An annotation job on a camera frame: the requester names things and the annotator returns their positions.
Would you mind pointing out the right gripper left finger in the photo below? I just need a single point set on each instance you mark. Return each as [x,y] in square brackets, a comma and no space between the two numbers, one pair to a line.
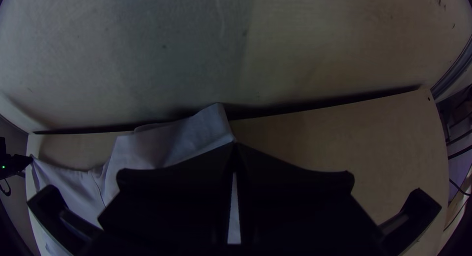
[173,204]

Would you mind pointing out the light grey t-shirt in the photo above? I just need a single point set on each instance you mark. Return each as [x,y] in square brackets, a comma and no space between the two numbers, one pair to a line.
[173,141]

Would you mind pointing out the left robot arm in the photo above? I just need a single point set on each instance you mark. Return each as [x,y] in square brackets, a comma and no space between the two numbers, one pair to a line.
[11,162]

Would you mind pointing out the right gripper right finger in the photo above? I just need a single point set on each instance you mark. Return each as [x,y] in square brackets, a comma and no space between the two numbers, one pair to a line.
[302,208]

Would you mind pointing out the grey metal frame post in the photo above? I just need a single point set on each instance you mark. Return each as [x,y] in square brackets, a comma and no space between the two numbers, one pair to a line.
[451,73]

